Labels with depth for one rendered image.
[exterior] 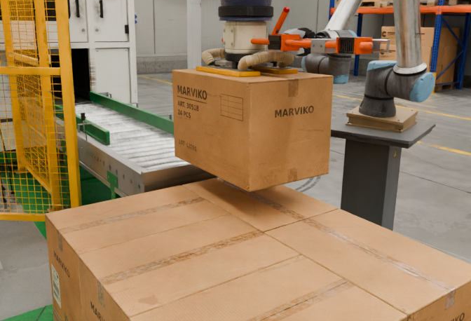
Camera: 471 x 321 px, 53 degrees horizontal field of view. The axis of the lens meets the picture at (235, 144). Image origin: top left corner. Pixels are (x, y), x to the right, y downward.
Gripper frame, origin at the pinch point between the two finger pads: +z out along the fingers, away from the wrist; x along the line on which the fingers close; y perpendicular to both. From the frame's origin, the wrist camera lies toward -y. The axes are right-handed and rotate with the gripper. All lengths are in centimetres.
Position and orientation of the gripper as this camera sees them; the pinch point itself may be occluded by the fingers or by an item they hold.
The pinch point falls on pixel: (287, 42)
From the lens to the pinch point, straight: 178.5
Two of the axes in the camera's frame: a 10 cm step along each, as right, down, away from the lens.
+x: 0.1, -9.7, -2.5
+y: -5.8, -2.1, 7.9
